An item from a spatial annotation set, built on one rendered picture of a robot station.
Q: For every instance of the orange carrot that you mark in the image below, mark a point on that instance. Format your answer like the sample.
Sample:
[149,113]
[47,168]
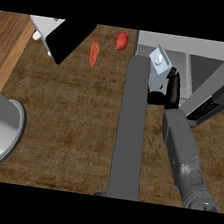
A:
[94,52]

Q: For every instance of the dark grey microwave door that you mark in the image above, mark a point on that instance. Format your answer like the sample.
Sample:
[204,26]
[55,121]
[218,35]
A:
[132,127]

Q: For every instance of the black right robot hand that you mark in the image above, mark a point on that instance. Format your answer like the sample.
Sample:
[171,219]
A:
[173,92]

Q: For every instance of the pale blue milk carton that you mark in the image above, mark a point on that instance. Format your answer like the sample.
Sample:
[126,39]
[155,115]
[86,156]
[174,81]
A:
[158,70]

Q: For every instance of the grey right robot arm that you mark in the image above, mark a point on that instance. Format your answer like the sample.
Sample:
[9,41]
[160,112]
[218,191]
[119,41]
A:
[180,144]

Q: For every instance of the white appliance body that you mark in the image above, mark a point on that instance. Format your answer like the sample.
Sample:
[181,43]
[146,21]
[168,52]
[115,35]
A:
[45,25]

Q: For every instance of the black appliance door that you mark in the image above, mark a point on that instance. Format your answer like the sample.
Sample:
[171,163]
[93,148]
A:
[68,39]

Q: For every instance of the grey microwave body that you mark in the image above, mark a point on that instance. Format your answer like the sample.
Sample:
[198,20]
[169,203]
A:
[218,85]

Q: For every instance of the red potato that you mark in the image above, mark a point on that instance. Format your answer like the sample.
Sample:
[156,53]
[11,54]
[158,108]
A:
[121,40]

